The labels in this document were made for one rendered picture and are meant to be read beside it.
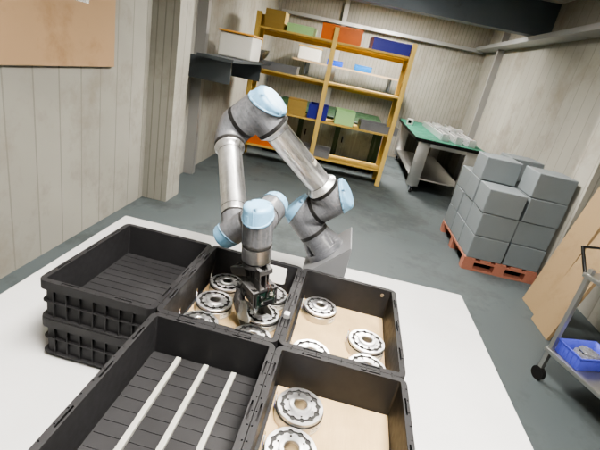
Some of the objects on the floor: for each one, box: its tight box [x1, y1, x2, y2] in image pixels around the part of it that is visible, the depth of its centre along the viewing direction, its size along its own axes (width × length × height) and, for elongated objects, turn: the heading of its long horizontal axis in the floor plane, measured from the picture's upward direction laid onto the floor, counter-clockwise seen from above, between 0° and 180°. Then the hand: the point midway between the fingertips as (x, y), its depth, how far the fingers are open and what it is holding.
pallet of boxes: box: [440, 151, 579, 285], centre depth 422 cm, size 104×70×104 cm
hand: (251, 317), depth 114 cm, fingers open, 5 cm apart
